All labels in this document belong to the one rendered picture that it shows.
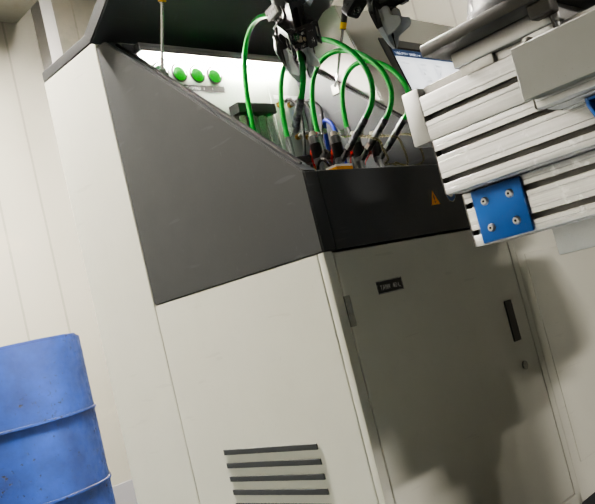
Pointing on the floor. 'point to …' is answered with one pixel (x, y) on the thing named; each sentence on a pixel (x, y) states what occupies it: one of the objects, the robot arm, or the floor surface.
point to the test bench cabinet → (284, 390)
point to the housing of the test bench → (118, 279)
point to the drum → (31, 426)
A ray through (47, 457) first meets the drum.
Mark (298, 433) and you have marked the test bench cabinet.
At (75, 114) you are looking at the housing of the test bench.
